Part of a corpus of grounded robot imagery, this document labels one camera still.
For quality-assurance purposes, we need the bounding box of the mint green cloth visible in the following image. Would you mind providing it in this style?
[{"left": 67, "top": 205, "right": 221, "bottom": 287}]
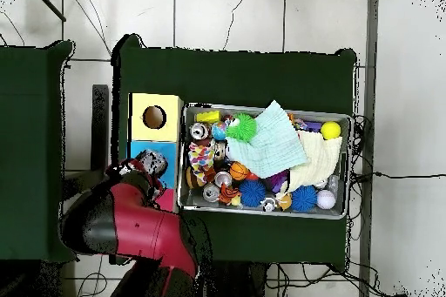
[{"left": 225, "top": 99, "right": 310, "bottom": 179}]

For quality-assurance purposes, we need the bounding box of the wooden box with three holes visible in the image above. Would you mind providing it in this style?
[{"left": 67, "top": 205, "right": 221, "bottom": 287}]
[{"left": 126, "top": 91, "right": 185, "bottom": 214}]

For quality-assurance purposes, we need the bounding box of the black panel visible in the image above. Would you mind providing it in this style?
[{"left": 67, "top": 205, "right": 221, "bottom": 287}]
[{"left": 91, "top": 84, "right": 110, "bottom": 172}]

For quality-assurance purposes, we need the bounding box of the blue spiky ball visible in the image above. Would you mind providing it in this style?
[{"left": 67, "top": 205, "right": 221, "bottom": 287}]
[
  {"left": 239, "top": 179, "right": 267, "bottom": 208},
  {"left": 291, "top": 185, "right": 319, "bottom": 213}
]

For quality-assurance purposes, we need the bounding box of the yellow ball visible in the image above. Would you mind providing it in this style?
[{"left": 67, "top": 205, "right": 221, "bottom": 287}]
[{"left": 320, "top": 120, "right": 342, "bottom": 140}]

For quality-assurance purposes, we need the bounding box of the colourful patterned cloth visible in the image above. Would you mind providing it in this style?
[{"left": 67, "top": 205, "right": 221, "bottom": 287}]
[{"left": 187, "top": 139, "right": 217, "bottom": 184}]

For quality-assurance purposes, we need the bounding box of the crushed can with silver end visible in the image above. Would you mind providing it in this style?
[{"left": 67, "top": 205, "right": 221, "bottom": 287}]
[{"left": 188, "top": 121, "right": 211, "bottom": 141}]

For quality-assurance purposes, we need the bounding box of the black cable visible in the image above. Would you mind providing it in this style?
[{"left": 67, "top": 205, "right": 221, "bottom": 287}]
[{"left": 351, "top": 170, "right": 446, "bottom": 180}]

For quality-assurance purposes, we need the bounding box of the white baseball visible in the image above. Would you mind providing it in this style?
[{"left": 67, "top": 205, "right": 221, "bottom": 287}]
[{"left": 315, "top": 189, "right": 337, "bottom": 210}]

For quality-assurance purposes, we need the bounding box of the orange tiger plush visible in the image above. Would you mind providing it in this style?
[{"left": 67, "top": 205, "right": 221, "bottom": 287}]
[{"left": 218, "top": 183, "right": 241, "bottom": 206}]

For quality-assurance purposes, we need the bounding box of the cream cloth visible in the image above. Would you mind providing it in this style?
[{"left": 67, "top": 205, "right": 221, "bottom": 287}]
[{"left": 287, "top": 129, "right": 344, "bottom": 193}]

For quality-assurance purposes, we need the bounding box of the shallow mesh bin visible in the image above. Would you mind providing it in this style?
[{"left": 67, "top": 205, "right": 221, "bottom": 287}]
[{"left": 177, "top": 102, "right": 355, "bottom": 220}]

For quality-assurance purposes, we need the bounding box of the green fuzzy ball with eyes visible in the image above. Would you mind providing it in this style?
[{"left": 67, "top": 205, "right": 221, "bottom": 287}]
[{"left": 225, "top": 112, "right": 258, "bottom": 144}]

